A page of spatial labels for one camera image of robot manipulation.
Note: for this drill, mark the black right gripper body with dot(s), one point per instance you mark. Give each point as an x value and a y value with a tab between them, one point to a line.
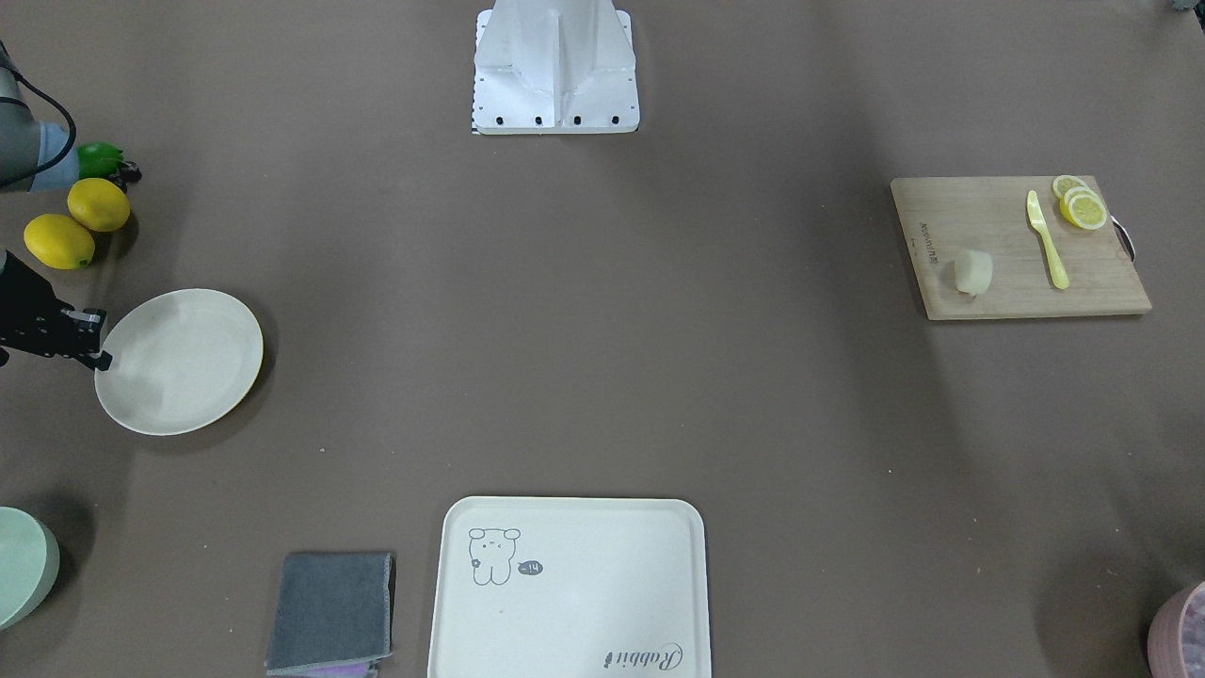
33	322

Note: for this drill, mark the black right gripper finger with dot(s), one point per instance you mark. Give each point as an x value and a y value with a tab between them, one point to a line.
86	320

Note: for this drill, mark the cream round plate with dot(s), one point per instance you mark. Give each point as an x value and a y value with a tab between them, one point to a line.
180	361

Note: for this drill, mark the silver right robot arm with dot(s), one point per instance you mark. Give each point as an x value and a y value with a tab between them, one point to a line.
34	151

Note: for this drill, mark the cream rectangular tray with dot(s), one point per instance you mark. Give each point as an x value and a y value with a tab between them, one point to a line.
571	587

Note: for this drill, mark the white bun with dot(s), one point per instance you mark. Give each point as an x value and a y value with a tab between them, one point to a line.
974	270

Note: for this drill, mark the green lime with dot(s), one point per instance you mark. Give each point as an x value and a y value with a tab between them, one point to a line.
98	160

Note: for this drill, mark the mint green bowl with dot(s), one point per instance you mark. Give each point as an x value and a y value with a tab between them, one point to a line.
30	560

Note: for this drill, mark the grey folded cloth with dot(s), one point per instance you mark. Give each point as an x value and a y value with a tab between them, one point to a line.
333	615

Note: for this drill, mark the wooden cutting board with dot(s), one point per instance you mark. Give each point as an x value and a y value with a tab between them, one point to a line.
940	216

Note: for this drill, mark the yellow plastic knife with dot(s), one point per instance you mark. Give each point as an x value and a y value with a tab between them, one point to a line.
1053	263

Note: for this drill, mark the lemon slices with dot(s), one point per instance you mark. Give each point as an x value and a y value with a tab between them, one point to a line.
1080	204

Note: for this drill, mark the pink ice bowl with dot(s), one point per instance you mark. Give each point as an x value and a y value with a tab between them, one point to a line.
1176	635

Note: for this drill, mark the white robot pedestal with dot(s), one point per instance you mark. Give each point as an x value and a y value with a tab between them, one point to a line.
554	68

